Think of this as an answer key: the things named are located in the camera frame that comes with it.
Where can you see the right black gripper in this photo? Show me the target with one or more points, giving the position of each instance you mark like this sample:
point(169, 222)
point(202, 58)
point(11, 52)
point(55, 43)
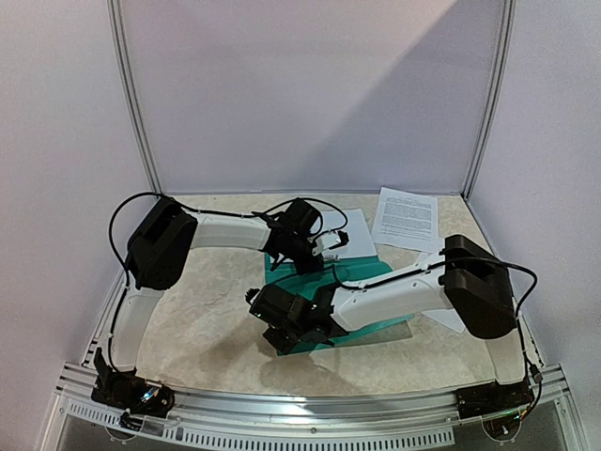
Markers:
point(285, 330)

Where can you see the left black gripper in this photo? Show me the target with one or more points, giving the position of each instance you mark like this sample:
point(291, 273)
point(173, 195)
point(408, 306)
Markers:
point(315, 268)

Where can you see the green file folder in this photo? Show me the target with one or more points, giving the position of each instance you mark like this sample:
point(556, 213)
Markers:
point(347, 269)

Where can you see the printed paper sheet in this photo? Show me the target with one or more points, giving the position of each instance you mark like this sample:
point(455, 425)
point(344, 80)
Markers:
point(360, 241)
point(406, 220)
point(445, 317)

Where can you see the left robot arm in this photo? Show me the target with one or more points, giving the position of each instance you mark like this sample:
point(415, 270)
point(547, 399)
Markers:
point(158, 248)

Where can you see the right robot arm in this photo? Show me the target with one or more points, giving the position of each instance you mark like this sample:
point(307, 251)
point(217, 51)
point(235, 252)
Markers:
point(462, 277)

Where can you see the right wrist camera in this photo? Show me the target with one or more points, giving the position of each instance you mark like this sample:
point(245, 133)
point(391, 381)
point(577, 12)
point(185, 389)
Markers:
point(250, 295)

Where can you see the aluminium front rail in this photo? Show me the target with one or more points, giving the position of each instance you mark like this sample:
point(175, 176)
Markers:
point(206, 420)

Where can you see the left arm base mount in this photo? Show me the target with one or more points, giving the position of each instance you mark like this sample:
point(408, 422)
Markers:
point(128, 392)

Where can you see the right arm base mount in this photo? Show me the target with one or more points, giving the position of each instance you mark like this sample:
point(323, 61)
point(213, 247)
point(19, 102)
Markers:
point(489, 398)

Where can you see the left aluminium frame post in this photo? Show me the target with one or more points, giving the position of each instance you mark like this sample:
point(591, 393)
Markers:
point(123, 62)

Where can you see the aluminium frame post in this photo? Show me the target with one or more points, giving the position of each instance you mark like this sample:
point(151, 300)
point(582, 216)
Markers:
point(499, 63)
point(123, 62)

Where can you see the right aluminium frame post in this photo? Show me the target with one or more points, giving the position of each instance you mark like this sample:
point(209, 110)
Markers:
point(499, 63)

